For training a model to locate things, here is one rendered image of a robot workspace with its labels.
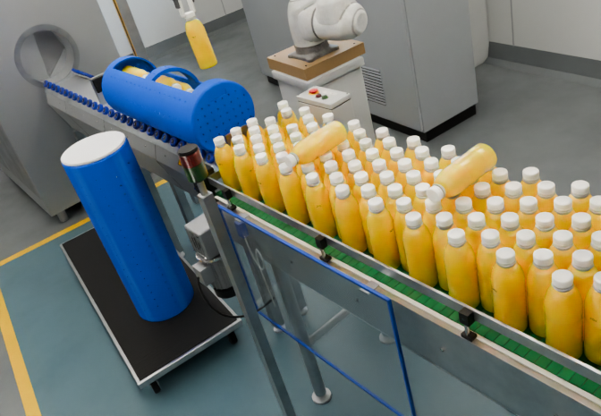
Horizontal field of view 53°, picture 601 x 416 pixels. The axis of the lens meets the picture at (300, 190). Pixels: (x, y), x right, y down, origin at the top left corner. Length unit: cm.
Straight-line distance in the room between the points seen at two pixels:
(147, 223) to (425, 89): 203
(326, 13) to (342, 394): 156
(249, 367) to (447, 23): 239
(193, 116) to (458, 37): 223
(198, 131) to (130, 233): 64
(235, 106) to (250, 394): 121
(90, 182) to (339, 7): 124
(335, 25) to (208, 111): 68
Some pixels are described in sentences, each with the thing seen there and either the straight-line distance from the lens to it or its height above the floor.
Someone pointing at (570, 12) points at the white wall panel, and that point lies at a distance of 463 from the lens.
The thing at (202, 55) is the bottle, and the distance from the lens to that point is 235.
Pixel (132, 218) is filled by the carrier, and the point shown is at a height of 72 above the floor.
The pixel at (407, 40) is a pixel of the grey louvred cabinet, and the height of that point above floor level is 72.
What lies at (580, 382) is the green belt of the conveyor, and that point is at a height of 90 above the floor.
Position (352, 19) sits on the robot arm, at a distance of 260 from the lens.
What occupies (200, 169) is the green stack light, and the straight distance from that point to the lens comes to 179.
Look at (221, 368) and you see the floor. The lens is 287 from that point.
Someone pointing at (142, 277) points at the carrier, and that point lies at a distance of 285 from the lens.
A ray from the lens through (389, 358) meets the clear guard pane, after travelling 171.
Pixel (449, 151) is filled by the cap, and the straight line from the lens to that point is 173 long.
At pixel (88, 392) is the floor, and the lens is 312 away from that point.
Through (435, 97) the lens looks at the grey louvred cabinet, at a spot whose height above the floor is 28.
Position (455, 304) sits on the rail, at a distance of 145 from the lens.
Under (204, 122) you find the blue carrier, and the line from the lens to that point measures 230.
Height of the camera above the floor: 197
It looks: 31 degrees down
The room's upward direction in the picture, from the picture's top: 16 degrees counter-clockwise
